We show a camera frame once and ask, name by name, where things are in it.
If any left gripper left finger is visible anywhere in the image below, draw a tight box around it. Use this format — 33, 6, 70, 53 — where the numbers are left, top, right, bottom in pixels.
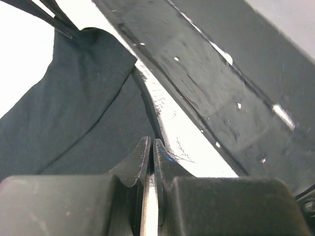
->
107, 137, 151, 236

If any black t shirt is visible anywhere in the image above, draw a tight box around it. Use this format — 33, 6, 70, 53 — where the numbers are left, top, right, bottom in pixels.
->
0, 28, 161, 178

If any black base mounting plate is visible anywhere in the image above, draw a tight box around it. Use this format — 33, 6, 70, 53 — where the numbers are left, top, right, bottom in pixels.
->
95, 0, 315, 195

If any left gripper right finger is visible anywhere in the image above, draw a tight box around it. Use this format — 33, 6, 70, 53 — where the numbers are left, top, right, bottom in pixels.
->
153, 139, 197, 236

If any floral table mat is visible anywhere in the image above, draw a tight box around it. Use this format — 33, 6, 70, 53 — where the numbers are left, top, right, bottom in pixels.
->
0, 0, 235, 236

